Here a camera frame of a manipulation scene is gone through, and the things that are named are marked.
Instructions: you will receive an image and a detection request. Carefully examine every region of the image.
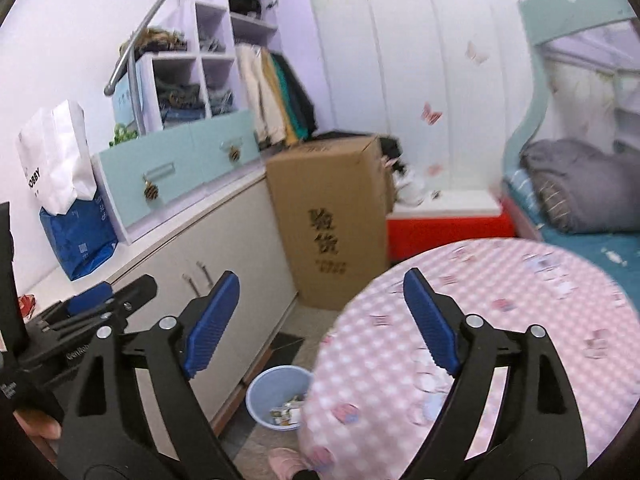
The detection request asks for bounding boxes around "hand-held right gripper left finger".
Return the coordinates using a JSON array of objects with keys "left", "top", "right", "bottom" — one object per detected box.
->
[{"left": 57, "top": 270, "right": 243, "bottom": 480}]

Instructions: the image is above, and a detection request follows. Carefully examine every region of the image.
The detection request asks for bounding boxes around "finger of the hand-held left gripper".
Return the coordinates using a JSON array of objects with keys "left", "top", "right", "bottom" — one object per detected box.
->
[
  {"left": 37, "top": 281, "right": 116, "bottom": 333},
  {"left": 45, "top": 276, "right": 159, "bottom": 356}
]

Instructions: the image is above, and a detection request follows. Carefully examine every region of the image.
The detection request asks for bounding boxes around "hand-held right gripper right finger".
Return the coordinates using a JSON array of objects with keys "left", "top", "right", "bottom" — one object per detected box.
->
[{"left": 400, "top": 267, "right": 591, "bottom": 480}]

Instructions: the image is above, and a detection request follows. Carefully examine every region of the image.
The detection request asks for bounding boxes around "blue plastic bin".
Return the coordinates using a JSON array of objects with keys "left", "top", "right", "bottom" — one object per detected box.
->
[{"left": 246, "top": 366, "right": 315, "bottom": 431}]

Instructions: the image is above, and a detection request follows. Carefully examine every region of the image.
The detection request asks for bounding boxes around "person's left hand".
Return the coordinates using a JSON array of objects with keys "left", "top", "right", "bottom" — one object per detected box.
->
[{"left": 14, "top": 409, "right": 62, "bottom": 441}]

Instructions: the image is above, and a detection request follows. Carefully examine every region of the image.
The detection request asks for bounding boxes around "blue shopping bag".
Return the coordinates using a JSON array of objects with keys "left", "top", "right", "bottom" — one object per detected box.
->
[{"left": 40, "top": 191, "right": 120, "bottom": 282}]

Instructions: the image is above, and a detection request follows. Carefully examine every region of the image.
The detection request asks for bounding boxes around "pink checkered tablecloth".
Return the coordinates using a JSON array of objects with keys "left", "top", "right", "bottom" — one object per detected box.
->
[{"left": 297, "top": 237, "right": 640, "bottom": 480}]

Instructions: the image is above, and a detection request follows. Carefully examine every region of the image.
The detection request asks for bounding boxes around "red white storage box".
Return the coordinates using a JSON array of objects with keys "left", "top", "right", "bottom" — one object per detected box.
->
[{"left": 386, "top": 197, "right": 516, "bottom": 263}]

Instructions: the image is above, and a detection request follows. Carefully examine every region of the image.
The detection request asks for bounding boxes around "cream cabinet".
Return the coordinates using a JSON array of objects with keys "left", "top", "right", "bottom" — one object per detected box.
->
[{"left": 25, "top": 167, "right": 301, "bottom": 431}]

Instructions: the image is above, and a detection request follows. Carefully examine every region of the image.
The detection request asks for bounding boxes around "white board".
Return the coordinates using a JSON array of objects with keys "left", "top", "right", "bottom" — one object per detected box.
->
[{"left": 395, "top": 189, "right": 502, "bottom": 218}]

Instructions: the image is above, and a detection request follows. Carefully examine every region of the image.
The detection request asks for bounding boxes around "white plastic bag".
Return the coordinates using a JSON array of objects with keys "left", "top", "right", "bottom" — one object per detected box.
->
[{"left": 395, "top": 167, "right": 426, "bottom": 207}]

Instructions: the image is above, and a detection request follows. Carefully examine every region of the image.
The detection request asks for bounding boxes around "teal drawer unit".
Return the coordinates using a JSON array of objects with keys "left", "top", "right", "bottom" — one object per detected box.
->
[{"left": 95, "top": 109, "right": 261, "bottom": 246}]

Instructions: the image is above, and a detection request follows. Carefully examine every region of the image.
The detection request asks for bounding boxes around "white paper bag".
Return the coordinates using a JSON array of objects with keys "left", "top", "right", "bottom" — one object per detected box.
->
[{"left": 15, "top": 100, "right": 98, "bottom": 216}]

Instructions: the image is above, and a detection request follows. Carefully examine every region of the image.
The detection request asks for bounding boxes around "striped blue pillow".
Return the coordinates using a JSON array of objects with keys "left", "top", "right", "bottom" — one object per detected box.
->
[{"left": 502, "top": 167, "right": 543, "bottom": 226}]

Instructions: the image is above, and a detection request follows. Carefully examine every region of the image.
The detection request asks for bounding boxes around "green plant ornament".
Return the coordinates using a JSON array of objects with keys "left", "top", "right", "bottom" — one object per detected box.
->
[{"left": 109, "top": 122, "right": 140, "bottom": 148}]

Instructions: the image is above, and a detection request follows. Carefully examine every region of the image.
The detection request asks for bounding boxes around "plaid pillow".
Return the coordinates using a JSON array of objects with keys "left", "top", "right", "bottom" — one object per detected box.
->
[{"left": 530, "top": 175, "right": 571, "bottom": 231}]

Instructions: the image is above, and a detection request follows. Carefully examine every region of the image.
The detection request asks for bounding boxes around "large cardboard box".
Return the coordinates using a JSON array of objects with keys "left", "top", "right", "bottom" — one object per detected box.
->
[{"left": 265, "top": 134, "right": 396, "bottom": 311}]

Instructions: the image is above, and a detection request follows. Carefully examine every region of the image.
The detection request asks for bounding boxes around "black clothes pile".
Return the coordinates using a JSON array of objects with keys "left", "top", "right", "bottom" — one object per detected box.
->
[{"left": 315, "top": 131, "right": 405, "bottom": 171}]

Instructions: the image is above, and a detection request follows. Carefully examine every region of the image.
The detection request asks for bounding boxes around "dark folded clothes stack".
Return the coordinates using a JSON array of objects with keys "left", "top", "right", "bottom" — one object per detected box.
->
[{"left": 159, "top": 84, "right": 206, "bottom": 121}]

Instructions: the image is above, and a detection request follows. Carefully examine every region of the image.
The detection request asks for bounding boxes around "grey blanket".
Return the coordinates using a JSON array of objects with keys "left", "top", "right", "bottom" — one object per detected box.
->
[{"left": 520, "top": 139, "right": 640, "bottom": 233}]

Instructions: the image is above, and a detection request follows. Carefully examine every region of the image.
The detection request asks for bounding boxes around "yellow hanging garment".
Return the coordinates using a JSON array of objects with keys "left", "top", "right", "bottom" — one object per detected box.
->
[{"left": 260, "top": 52, "right": 301, "bottom": 146}]

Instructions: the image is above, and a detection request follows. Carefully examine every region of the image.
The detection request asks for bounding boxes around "green hanging garment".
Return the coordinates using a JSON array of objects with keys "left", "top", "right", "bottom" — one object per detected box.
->
[{"left": 272, "top": 55, "right": 308, "bottom": 140}]

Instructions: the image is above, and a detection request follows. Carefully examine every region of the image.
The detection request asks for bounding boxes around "cream hanging coat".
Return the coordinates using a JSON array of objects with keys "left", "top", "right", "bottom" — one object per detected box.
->
[{"left": 235, "top": 45, "right": 281, "bottom": 147}]

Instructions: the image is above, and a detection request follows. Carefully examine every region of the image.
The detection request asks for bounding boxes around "black hanging garment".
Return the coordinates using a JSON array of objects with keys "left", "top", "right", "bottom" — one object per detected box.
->
[{"left": 277, "top": 52, "right": 318, "bottom": 136}]

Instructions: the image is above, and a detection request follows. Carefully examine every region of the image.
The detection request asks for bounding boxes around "olive folded clothes pile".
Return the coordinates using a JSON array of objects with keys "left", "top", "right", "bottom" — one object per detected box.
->
[{"left": 120, "top": 27, "right": 188, "bottom": 53}]

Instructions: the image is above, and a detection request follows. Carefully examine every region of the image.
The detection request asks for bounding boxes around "white wardrobe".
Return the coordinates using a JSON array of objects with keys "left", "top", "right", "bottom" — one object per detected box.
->
[{"left": 309, "top": 0, "right": 538, "bottom": 201}]

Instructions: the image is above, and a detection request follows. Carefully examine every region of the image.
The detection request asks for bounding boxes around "metal handrail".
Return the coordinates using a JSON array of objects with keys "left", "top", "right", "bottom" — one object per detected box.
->
[{"left": 103, "top": 0, "right": 273, "bottom": 97}]

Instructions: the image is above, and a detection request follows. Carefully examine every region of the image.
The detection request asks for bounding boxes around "purple shelf unit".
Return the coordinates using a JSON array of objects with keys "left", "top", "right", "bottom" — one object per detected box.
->
[{"left": 132, "top": 0, "right": 281, "bottom": 133}]

